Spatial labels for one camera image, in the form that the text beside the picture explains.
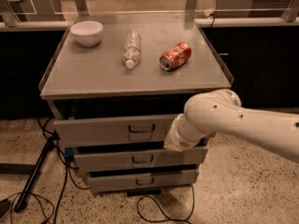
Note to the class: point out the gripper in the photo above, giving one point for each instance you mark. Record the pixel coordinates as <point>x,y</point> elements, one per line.
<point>179,140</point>

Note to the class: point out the grey top drawer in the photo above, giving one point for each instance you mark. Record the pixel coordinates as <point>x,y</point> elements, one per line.
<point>113,131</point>

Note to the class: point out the grey drawer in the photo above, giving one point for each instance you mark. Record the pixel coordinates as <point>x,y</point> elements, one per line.
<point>126,160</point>
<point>113,131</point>
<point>142,181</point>

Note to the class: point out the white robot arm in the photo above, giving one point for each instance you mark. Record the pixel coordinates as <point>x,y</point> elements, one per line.
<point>220,111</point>

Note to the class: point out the grey middle drawer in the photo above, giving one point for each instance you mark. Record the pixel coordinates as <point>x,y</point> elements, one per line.
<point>126,160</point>

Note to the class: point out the grey bottom drawer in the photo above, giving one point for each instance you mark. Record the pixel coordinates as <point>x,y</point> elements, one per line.
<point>142,181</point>

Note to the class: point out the grey drawer cabinet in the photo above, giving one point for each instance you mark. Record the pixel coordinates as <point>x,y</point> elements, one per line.
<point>114,101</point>

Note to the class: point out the orange soda can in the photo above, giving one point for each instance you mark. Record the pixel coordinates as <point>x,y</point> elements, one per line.
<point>176,57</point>

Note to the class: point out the clear plastic water bottle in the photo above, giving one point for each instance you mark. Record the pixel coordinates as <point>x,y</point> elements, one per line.
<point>131,54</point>

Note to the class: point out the black floor pole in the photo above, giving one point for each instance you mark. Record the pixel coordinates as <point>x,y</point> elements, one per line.
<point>21,203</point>

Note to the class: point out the white ceramic bowl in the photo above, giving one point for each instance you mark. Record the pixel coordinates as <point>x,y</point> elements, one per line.
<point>87,33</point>

